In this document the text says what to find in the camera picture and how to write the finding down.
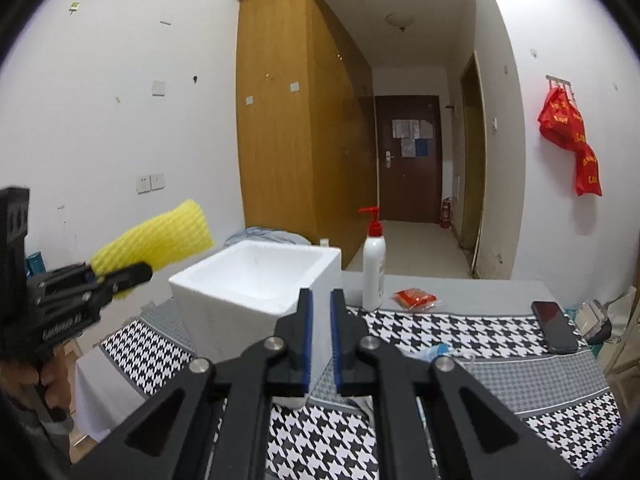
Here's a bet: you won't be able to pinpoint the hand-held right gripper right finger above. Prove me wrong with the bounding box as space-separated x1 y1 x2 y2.
330 287 581 480

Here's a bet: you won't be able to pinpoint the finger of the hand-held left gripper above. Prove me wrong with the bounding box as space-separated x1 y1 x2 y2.
75 261 154 311
27 262 100 301

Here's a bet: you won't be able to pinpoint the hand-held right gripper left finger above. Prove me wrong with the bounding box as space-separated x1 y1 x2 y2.
70 287 314 480

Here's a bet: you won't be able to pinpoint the yellow foam net sleeve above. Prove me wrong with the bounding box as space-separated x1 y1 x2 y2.
90 199 216 302

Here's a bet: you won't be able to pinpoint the white foam box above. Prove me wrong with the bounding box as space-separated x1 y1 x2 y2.
168 240 342 409

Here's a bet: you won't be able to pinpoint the person's left hand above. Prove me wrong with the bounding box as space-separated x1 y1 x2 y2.
0 342 73 413

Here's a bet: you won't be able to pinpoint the white pump bottle red top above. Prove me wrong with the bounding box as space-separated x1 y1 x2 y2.
358 206 387 313

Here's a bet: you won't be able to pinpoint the red snack packet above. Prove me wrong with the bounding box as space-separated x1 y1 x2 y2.
391 287 442 310

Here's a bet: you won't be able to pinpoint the clear blue spray bottle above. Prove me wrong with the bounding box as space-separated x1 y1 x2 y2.
416 342 457 362

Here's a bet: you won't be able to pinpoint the grey blue bed sheet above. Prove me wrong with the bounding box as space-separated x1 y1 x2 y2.
222 226 312 247

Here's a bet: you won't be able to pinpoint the dark brown entry door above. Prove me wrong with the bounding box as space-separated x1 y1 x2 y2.
375 95 444 224

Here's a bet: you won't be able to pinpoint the houndstooth printed blanket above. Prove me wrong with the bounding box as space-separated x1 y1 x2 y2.
75 272 626 480

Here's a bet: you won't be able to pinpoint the wooden wardrobe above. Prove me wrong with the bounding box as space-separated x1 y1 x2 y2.
236 0 375 272

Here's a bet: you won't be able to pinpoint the papers on door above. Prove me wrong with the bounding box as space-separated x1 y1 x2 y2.
391 118 434 157

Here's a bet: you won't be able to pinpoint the wooden side door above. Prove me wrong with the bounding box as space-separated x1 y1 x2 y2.
458 52 489 254

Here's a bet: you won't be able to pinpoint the black smartphone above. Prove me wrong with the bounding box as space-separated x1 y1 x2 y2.
530 300 580 355

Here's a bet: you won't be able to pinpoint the grey bag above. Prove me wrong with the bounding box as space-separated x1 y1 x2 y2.
569 285 640 347

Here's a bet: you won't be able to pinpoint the red hanging bags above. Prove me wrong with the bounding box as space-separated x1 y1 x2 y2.
537 85 604 197

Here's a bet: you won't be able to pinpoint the ceiling lamp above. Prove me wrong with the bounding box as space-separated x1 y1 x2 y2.
384 12 416 34

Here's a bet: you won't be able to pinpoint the white wall socket pair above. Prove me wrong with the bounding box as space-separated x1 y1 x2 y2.
136 172 166 195

